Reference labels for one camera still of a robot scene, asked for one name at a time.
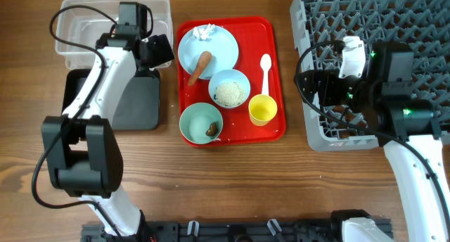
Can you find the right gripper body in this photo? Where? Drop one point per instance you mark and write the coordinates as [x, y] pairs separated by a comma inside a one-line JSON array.
[[335, 91]]

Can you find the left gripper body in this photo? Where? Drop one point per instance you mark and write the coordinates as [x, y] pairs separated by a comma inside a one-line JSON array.
[[158, 51]]

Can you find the white tissue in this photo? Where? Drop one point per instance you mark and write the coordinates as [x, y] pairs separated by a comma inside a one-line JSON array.
[[203, 33]]

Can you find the orange carrot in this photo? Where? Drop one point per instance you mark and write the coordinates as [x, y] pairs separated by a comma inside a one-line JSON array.
[[203, 62]]

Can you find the yellow plastic cup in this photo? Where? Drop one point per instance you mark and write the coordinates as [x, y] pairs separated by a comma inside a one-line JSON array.
[[262, 109]]

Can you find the light blue rice bowl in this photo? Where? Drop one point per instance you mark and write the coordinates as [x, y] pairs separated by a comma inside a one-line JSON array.
[[230, 75]]

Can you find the white rice pile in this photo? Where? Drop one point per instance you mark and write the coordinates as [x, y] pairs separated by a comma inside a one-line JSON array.
[[229, 94]]

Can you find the brown food scrap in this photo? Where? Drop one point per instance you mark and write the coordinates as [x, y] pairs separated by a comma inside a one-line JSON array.
[[212, 130]]

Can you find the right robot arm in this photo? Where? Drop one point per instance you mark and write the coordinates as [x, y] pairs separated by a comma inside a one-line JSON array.
[[378, 84]]

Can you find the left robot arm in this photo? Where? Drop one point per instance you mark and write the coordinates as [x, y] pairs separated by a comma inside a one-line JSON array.
[[123, 86]]

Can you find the grey dishwasher rack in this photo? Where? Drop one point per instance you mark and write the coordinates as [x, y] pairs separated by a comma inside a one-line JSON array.
[[422, 24]]

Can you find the black plastic tray bin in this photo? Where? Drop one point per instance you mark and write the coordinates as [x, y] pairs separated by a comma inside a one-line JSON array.
[[139, 105]]

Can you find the light blue plate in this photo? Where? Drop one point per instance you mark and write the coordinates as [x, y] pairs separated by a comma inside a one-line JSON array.
[[221, 44]]

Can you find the white plastic spoon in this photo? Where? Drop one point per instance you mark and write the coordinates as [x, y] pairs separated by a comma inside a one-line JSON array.
[[265, 65]]

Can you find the clear plastic bin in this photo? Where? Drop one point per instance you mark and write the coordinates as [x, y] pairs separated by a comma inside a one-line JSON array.
[[84, 26]]

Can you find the mint green bowl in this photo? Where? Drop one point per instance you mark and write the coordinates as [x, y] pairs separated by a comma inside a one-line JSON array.
[[195, 121]]

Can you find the red serving tray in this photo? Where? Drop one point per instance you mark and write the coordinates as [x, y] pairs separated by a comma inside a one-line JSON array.
[[255, 37]]

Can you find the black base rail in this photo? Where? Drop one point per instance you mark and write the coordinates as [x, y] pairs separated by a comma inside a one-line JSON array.
[[303, 230]]

